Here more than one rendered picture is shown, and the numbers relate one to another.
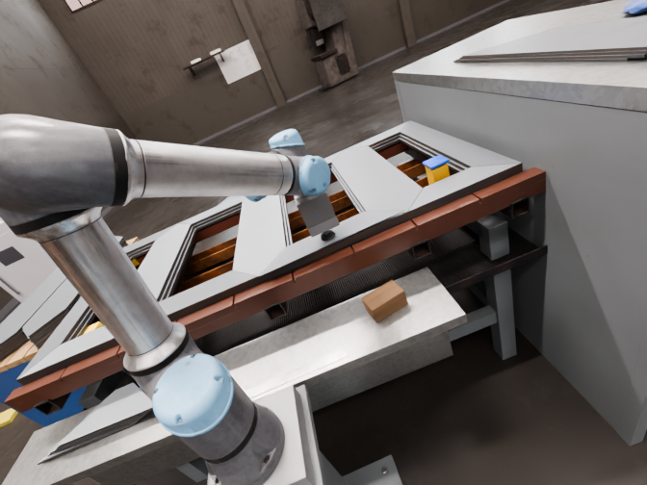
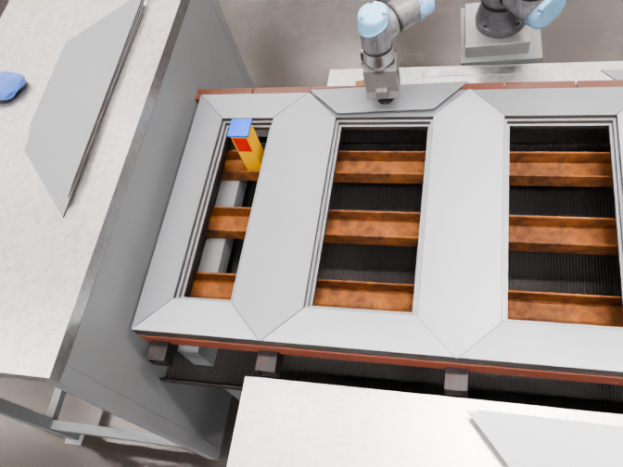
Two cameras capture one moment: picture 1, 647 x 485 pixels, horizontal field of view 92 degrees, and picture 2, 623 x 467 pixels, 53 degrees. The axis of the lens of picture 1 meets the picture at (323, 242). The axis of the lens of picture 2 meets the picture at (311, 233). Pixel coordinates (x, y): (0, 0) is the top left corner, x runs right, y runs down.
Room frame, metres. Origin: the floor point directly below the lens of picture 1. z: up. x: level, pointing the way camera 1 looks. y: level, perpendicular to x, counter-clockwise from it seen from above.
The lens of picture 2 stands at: (1.90, 0.17, 2.18)
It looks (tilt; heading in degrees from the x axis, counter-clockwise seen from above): 59 degrees down; 206
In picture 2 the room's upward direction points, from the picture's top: 23 degrees counter-clockwise
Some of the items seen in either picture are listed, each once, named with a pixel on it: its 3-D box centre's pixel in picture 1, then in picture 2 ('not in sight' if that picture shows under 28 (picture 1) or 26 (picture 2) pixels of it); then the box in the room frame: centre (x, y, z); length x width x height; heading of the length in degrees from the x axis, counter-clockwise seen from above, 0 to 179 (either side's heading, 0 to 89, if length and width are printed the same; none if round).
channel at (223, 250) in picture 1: (274, 228); (460, 305); (1.30, 0.17, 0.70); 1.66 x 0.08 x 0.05; 87
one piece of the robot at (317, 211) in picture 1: (316, 207); (380, 78); (0.78, -0.02, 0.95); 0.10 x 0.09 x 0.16; 179
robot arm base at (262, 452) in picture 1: (237, 436); (501, 7); (0.37, 0.30, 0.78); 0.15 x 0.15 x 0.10
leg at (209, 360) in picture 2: not in sight; (229, 375); (1.41, -0.53, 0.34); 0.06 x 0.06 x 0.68; 87
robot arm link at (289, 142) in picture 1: (291, 156); (375, 28); (0.76, -0.02, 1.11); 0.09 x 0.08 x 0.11; 127
